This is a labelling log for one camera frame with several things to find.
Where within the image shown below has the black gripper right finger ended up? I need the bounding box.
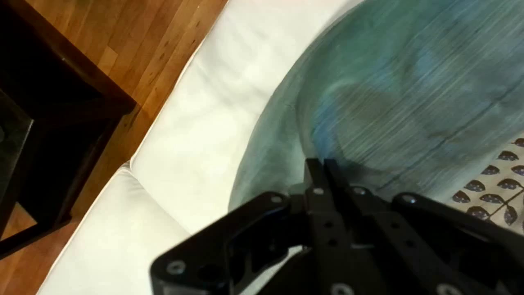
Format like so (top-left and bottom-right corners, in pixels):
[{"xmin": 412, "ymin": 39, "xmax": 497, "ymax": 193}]
[{"xmin": 325, "ymin": 159, "xmax": 524, "ymax": 295}]

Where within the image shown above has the white sofa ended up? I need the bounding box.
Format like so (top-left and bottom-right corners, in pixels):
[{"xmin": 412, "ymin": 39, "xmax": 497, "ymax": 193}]
[{"xmin": 35, "ymin": 0, "xmax": 362, "ymax": 295}]

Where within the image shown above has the blue square pillow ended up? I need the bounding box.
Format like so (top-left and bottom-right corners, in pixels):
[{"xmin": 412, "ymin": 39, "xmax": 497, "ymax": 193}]
[{"xmin": 228, "ymin": 0, "xmax": 524, "ymax": 211}]

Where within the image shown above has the dark coffee table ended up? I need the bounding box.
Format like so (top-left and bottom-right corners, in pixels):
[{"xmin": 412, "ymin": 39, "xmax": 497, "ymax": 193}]
[{"xmin": 0, "ymin": 0, "xmax": 138, "ymax": 259}]

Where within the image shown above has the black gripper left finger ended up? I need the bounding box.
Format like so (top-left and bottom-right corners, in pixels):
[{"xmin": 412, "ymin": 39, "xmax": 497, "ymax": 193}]
[{"xmin": 151, "ymin": 157, "xmax": 358, "ymax": 295}]

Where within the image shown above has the leaf print pillow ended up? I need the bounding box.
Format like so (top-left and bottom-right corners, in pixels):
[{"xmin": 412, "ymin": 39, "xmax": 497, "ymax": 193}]
[{"xmin": 448, "ymin": 136, "xmax": 524, "ymax": 226}]

